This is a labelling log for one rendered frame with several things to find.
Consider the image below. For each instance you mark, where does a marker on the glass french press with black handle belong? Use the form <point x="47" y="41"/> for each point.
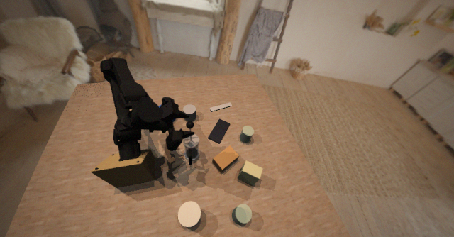
<point x="191" y="145"/>

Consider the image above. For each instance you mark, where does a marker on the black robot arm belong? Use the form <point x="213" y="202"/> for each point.
<point x="127" y="94"/>

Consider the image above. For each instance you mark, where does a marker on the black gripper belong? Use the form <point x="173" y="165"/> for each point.
<point x="174" y="138"/>

